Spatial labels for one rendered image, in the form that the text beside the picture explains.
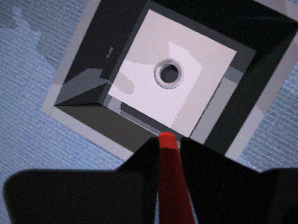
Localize red peg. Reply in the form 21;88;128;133
158;132;195;224

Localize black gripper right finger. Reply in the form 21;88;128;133
180;137;298;224

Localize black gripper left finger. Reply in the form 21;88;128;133
2;137;160;224

